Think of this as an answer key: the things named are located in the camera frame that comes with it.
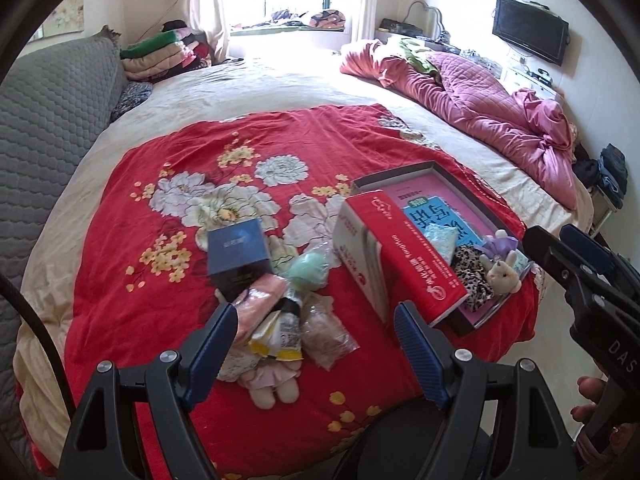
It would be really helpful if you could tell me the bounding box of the stack of folded blankets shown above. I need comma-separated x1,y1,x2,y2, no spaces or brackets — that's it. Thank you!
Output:
120,20,216,83

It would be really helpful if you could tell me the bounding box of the dark blue box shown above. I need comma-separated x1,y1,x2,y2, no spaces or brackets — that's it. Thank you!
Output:
206,217,275,306

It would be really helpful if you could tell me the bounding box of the pink book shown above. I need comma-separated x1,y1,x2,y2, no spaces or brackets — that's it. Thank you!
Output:
387,175,506,328

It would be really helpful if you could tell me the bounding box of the grey quilted headboard cover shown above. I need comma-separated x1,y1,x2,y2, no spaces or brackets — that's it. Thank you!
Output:
0,35,128,480

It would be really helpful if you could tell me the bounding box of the red cardboard box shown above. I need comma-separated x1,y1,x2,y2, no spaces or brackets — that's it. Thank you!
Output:
332,160,538,338

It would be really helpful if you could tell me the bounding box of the black case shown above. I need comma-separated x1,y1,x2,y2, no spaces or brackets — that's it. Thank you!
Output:
377,17,426,38

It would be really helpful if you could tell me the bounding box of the plush doll with pink dress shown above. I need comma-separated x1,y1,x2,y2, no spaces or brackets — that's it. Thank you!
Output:
237,355,303,408

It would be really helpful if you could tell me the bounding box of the yellow white snack packet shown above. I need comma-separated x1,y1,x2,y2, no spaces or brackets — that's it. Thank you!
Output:
249,305,306,363

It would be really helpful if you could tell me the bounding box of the green cloth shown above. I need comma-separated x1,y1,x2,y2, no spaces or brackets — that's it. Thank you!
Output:
395,40,441,78

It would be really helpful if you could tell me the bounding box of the red floral blanket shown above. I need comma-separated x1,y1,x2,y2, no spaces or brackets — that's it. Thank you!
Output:
15,102,543,478

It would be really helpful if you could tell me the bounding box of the black television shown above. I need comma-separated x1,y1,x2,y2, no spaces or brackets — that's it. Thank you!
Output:
491,0,571,67

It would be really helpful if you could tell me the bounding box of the pink quilt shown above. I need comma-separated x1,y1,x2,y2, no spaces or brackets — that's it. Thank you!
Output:
340,37,578,211

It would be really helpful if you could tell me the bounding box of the pile of dark jeans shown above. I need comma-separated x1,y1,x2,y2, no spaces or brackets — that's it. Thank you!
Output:
572,144,628,211

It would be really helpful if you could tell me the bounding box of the leopard print cloth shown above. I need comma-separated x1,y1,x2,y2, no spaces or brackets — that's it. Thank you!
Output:
450,245,496,311

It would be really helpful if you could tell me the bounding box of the plush rabbit with purple dress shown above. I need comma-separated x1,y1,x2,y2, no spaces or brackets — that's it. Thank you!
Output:
477,230,531,293

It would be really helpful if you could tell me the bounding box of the floral wall picture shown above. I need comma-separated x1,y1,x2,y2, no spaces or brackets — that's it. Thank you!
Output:
42,0,86,41

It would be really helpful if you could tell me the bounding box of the clear bag of pink beads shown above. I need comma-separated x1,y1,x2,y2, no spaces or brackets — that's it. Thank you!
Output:
300,295,362,372

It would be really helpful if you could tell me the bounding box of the teal floral tissue pack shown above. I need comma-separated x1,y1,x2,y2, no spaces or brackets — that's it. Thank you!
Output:
422,224,463,263

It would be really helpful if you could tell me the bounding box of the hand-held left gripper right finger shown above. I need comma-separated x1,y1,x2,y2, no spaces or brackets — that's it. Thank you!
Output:
393,300,581,480

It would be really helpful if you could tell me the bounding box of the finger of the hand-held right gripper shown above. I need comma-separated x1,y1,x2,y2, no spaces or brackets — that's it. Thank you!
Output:
522,225,618,326
559,224,640,306

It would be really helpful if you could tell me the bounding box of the mint green item in bag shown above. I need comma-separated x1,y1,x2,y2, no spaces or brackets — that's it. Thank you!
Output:
280,240,335,293

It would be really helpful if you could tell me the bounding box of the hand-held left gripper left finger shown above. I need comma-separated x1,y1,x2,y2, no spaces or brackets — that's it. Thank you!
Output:
57,302,240,480

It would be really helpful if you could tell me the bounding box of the pink cloth packet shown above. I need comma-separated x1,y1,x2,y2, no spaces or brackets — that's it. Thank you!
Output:
215,275,291,346

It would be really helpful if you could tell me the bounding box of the white cabinet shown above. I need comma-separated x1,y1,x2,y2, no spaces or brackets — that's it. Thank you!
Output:
500,55,558,103

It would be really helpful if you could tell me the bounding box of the person's right hand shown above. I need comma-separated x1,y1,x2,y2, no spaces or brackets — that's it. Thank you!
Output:
571,376,633,456

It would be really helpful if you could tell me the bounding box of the dark floral cloth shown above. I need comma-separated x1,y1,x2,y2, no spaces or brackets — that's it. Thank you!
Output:
270,7,347,28

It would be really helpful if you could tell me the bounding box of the white floral cloth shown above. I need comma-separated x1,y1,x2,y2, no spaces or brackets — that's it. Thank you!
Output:
215,345,261,383

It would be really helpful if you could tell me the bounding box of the black cable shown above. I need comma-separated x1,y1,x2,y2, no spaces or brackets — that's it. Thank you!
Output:
0,265,76,411

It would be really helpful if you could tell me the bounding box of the dark patterned pillow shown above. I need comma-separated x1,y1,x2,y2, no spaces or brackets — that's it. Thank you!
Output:
110,80,153,123

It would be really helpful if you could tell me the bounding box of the silver framed mirror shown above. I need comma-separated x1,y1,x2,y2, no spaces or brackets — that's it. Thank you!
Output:
406,0,447,41

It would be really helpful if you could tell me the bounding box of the cream curtain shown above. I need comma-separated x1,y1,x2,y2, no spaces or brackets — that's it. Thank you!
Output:
182,0,231,63
350,0,381,43

